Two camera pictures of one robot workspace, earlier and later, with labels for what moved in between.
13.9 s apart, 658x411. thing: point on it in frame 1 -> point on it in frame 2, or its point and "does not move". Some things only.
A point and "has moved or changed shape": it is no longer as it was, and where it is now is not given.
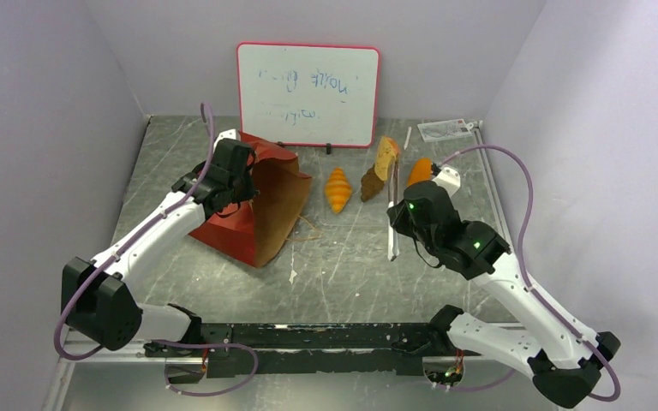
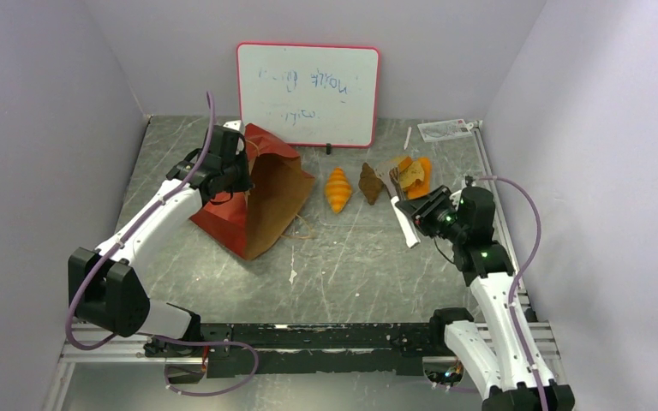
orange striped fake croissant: (337, 190) does not move
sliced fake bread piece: (389, 149) -> (404, 163)
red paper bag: (257, 231) has moved or changed shape
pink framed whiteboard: (309, 94) does not move
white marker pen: (408, 136) does not move
